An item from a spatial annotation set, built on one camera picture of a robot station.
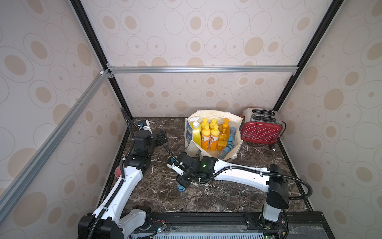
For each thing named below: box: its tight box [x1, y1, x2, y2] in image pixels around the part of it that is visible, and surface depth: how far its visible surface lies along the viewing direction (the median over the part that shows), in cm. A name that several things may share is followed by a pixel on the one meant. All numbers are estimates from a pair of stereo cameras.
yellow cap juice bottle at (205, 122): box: [200, 118, 210, 129], surface depth 89 cm
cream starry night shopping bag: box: [184, 109, 244, 161], surface depth 89 cm
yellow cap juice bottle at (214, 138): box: [208, 124, 220, 152], surface depth 89 cm
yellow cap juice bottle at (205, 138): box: [200, 124, 211, 152], surface depth 89 cm
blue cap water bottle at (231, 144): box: [223, 126, 237, 153], surface depth 98 cm
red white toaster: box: [239, 107, 287, 145], surface depth 99 cm
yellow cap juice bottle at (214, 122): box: [209, 118, 219, 129], surface depth 90 cm
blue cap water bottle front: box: [216, 147, 232, 160], surface depth 91 cm
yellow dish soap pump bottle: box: [189, 116, 202, 147], surface depth 87 cm
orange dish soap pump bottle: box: [216, 118, 231, 151], surface depth 91 cm
